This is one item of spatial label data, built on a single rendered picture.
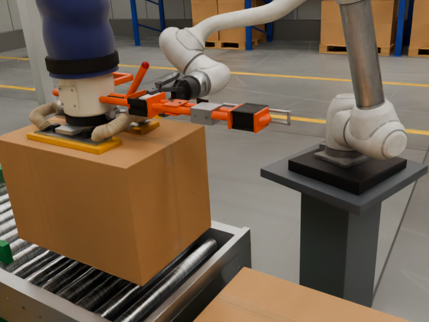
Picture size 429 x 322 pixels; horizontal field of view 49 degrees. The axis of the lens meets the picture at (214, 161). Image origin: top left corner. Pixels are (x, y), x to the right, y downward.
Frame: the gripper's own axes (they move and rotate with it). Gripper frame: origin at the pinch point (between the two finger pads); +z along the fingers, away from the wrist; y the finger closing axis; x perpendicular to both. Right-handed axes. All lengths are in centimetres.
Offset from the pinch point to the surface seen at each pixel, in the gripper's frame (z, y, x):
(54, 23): 10.1, -24.0, 24.5
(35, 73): -159, 46, 277
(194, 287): 3, 62, -12
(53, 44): 11.0, -18.3, 25.6
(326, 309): -14, 66, -52
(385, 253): -135, 121, -44
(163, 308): 17, 59, -11
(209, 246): -26, 66, 1
